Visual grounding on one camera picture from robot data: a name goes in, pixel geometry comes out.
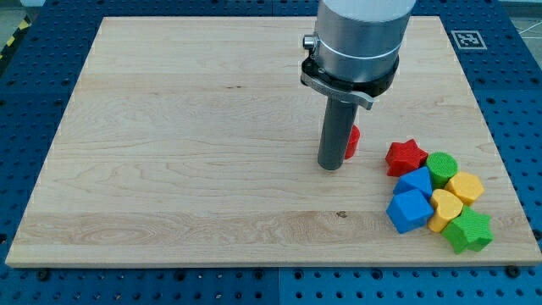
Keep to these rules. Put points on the green cylinder block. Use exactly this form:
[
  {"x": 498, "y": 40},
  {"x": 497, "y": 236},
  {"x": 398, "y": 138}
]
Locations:
[{"x": 442, "y": 167}]

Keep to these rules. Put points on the wooden board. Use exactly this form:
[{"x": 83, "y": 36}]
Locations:
[{"x": 191, "y": 142}]

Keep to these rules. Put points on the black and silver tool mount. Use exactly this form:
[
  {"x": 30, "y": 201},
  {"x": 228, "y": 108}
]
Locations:
[{"x": 362, "y": 94}]

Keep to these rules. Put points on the green star block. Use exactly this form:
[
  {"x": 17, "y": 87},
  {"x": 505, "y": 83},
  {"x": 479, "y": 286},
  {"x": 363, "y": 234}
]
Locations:
[{"x": 470, "y": 230}]

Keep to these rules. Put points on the red star block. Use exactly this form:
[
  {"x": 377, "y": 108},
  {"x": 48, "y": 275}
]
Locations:
[{"x": 404, "y": 157}]

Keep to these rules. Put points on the blue triangular block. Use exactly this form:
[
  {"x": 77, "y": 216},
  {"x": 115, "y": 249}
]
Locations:
[{"x": 418, "y": 179}]

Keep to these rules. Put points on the blue cube block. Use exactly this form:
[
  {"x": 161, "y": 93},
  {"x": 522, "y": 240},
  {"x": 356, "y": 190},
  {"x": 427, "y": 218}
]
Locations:
[{"x": 409, "y": 210}]

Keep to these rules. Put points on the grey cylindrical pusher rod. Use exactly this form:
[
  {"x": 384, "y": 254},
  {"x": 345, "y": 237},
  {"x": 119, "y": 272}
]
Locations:
[{"x": 336, "y": 131}]

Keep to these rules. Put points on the yellow heart block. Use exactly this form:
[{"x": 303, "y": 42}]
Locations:
[{"x": 447, "y": 206}]

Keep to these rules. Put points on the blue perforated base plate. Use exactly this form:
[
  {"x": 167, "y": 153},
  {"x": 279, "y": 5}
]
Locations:
[{"x": 46, "y": 63}]

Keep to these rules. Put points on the white fiducial marker tag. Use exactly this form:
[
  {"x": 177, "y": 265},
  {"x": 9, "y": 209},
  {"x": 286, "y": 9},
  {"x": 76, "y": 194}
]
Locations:
[{"x": 468, "y": 40}]

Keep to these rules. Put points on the yellow hexagon block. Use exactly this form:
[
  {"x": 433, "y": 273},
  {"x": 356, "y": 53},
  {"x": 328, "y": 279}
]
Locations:
[{"x": 466, "y": 186}]

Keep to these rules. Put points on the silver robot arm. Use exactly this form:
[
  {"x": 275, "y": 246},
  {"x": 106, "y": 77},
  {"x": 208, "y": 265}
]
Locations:
[{"x": 353, "y": 55}]

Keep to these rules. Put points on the red cylinder block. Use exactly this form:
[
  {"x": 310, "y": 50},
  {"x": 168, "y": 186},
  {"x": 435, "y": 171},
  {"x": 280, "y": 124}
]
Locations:
[{"x": 353, "y": 142}]

